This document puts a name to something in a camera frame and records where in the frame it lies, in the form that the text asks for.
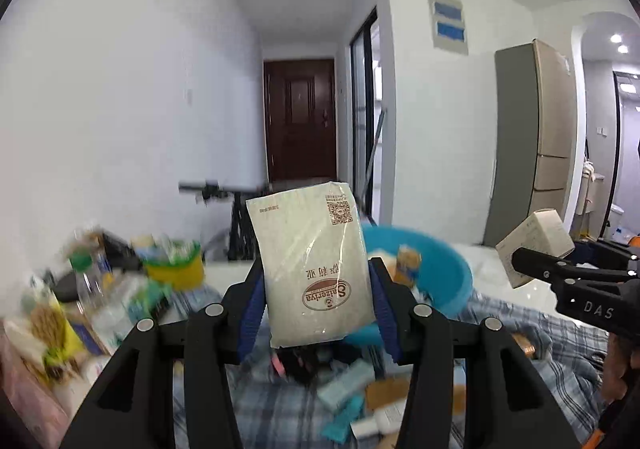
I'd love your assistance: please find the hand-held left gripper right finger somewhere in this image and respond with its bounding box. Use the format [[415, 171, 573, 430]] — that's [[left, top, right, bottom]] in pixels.
[[369, 256, 585, 449]]

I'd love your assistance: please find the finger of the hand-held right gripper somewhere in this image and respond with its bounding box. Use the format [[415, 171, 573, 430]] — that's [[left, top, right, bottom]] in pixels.
[[570, 239, 640, 264], [511, 247, 640, 286]]

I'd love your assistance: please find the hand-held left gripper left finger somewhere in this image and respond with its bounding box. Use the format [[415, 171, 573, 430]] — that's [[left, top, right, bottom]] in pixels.
[[59, 256, 267, 449]]

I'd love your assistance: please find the beige cardboard box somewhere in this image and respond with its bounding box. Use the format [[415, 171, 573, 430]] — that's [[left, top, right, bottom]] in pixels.
[[495, 209, 576, 289]]

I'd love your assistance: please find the yellow blue packet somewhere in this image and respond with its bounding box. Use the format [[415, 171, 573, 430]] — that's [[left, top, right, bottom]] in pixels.
[[395, 246, 423, 287]]

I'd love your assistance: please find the blue plastic basin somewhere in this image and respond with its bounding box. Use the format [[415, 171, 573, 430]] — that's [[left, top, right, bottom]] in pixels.
[[342, 224, 473, 350]]

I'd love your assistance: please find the white tissue packet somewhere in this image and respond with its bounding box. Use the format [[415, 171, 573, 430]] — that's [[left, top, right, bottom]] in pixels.
[[246, 182, 376, 349]]

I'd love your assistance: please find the person's right hand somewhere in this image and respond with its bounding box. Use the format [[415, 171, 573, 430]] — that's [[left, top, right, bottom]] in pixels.
[[601, 333, 640, 404]]

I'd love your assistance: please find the blue plaid cloth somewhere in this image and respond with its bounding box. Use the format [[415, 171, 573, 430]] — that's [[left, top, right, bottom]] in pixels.
[[167, 286, 618, 449]]

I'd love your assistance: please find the brown cardboard piece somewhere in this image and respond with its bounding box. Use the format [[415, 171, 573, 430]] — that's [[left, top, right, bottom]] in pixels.
[[365, 376, 412, 412]]

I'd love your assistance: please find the teal flat box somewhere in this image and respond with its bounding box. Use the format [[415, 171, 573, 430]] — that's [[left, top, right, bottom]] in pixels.
[[317, 361, 376, 410]]

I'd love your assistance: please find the black bicycle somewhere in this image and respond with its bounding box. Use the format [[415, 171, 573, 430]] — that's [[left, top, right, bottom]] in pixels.
[[179, 179, 271, 261]]

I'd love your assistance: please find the yellow plastic container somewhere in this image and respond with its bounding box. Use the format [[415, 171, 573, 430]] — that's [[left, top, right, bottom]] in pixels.
[[144, 241, 206, 291]]

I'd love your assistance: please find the small white box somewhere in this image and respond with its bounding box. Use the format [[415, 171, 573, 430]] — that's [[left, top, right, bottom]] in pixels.
[[350, 401, 407, 440]]

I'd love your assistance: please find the teal plastic packet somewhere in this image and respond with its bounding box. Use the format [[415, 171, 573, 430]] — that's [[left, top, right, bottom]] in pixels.
[[320, 396, 366, 445]]

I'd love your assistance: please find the beige refrigerator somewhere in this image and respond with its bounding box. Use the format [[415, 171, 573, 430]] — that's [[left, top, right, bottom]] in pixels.
[[482, 40, 577, 247]]

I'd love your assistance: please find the clear bottle green cap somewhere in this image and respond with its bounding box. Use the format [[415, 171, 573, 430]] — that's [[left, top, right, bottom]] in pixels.
[[69, 249, 128, 345]]

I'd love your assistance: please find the grey metal pole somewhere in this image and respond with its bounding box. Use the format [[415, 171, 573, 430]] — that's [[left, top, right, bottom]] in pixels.
[[362, 109, 387, 191]]

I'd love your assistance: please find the dark brown door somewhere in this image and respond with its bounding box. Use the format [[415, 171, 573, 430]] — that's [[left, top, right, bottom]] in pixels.
[[263, 59, 336, 182]]

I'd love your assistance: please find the pile of assorted packets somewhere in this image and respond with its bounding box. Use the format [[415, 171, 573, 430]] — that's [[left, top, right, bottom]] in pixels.
[[0, 224, 173, 410]]

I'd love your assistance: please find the black framed glass door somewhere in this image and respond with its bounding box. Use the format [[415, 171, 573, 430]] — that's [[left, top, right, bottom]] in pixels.
[[349, 6, 382, 220]]

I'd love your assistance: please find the grey wall panel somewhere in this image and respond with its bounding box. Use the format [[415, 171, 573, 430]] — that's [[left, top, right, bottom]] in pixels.
[[426, 0, 471, 56]]

